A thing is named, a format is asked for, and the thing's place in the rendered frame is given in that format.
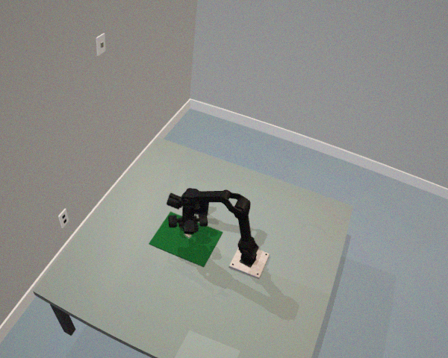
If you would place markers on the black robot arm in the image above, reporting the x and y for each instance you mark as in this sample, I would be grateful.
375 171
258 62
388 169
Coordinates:
189 201

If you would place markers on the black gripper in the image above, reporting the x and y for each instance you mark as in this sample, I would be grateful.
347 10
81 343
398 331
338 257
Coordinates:
203 221

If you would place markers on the green circuit board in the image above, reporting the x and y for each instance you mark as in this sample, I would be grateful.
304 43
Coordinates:
195 248

